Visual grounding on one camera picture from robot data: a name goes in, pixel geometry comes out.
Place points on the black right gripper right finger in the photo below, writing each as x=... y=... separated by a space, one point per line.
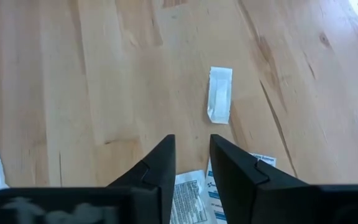
x=275 y=202

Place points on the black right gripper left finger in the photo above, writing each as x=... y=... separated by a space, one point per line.
x=120 y=202

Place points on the small crumpled white packet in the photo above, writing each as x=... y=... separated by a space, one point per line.
x=219 y=93

